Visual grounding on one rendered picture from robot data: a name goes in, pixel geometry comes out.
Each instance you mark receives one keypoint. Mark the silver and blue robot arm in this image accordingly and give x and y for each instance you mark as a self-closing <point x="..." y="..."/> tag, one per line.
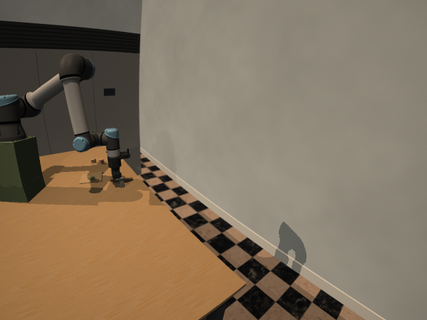
<point x="73" y="69"/>

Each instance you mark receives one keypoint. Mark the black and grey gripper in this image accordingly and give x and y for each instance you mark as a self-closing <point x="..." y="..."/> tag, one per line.
<point x="114" y="162"/>

